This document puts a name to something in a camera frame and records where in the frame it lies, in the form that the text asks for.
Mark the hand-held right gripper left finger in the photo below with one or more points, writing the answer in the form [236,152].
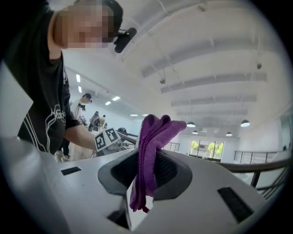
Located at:
[119,173]

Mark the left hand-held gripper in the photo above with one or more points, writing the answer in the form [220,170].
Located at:
[107,138]

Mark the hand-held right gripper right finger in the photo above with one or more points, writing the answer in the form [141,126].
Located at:
[174,176]

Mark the purple cloth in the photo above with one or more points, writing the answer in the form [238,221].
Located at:
[148,141]

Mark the person's left forearm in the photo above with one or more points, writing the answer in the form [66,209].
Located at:
[80,137]

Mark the large glass window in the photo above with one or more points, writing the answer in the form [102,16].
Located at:
[206,148]

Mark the black pendant lamp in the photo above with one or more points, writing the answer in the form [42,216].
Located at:
[195,132]
[191,124]
[245,123]
[229,134]

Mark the person's black t-shirt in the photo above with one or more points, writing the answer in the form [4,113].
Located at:
[45,91]

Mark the dark metal railing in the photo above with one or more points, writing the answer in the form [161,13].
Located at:
[251,166]

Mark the distant black railing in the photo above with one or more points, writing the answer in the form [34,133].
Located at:
[255,157]

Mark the person's head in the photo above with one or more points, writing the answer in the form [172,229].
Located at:
[87,22]

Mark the black head-mounted camera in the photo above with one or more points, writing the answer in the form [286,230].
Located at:
[124,38]

